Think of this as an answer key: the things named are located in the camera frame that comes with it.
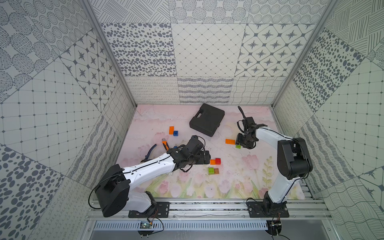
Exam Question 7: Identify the black plastic carrying case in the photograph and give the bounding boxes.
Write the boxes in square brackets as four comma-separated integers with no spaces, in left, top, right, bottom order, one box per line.
[190,104,225,137]

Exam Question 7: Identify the right controller board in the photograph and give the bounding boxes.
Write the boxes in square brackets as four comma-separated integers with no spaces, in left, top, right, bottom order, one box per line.
[266,220,282,236]

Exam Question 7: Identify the left controller board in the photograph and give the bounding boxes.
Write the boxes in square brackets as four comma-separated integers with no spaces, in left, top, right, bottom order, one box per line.
[138,222,154,237]

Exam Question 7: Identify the controller board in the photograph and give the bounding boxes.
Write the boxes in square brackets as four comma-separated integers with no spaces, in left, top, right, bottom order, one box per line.
[138,222,154,237]
[266,220,282,236]

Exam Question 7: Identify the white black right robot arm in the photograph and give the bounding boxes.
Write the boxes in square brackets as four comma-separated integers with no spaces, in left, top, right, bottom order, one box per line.
[236,116,313,210]

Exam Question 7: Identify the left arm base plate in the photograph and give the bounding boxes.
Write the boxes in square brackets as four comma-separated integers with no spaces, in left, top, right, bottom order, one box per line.
[129,202,170,219]

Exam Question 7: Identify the orange handled tool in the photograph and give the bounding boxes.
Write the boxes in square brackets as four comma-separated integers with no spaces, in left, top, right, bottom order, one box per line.
[162,138,170,151]

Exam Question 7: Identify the small green lego brick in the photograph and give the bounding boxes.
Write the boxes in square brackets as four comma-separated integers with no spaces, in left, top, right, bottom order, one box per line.
[208,168,215,175]

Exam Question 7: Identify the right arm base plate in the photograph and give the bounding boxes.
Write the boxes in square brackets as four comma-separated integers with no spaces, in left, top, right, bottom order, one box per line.
[246,201,290,218]

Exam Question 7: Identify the blue handled pliers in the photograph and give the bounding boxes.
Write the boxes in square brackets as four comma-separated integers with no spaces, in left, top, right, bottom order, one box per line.
[141,144,157,163]

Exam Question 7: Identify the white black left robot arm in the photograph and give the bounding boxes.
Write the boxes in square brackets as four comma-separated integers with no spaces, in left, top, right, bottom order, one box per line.
[92,135,211,218]

